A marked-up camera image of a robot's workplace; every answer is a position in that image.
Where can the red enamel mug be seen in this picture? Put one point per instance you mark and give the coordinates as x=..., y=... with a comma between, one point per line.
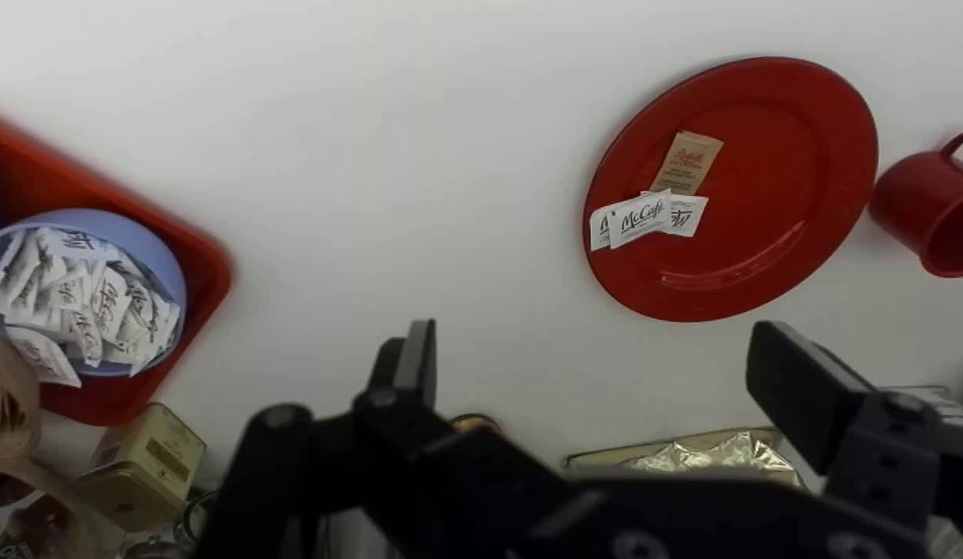
x=927, y=217

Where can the white sugar packet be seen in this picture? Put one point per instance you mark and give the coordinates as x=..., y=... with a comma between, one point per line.
x=687, y=215
x=639, y=217

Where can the gold foil bag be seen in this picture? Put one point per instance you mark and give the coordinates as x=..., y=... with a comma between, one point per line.
x=708, y=454

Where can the red tray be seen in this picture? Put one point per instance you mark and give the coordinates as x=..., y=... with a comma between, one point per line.
x=197, y=257

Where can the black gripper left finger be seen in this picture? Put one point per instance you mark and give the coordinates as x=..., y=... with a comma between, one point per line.
x=398, y=454

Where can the brown sugar packet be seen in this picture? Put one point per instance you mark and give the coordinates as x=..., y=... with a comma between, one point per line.
x=687, y=158

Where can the blue bowl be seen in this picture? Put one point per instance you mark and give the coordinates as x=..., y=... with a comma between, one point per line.
x=127, y=240

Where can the red enamel plate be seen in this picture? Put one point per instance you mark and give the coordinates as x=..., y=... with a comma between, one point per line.
x=792, y=238

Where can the wicker basket with packets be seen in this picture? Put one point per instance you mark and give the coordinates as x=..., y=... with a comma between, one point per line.
x=26, y=507

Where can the gold tea tin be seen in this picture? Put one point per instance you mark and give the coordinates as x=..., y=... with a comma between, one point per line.
x=150, y=459

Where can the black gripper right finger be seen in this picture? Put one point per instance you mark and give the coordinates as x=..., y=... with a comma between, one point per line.
x=812, y=392

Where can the white crumpled bag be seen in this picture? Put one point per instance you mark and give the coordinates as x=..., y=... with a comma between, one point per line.
x=79, y=299

